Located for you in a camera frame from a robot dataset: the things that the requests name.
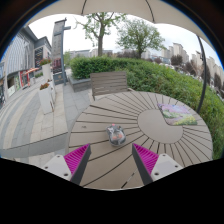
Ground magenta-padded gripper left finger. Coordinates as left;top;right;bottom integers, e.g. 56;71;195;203
42;143;92;186

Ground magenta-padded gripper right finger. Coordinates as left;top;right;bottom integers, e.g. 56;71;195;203
131;142;184;187

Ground flower print mouse pad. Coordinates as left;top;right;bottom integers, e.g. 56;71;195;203
157;102;198;127

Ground grey concrete ledge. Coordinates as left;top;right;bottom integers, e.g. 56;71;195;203
0;132;69;159

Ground grey stone hedge border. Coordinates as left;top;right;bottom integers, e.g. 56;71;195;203
68;75;92;93

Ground brown slatted chair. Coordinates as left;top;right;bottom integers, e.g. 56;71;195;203
89;70;135;101

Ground green hedge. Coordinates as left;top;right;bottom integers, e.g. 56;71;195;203
69;55;224;159

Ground tall white planter with flowers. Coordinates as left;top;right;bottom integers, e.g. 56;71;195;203
39;58;54;83

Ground dark curved parasol pole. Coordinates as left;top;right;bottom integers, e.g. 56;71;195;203
196;35;209;114

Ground distant apartment buildings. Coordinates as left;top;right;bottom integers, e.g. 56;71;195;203
143;42;224;91

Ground grey sign pillar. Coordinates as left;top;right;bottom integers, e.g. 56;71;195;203
51;18;72;85

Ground grey shopfront building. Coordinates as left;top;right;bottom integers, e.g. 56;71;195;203
0;25;53;109

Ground round leafy tree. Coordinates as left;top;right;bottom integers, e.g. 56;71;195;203
116;18;166;60

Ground thin-trunk tree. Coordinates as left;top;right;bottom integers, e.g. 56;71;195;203
75;12;127;58

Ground beige parasol canopy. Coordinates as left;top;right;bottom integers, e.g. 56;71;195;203
28;0;221;58

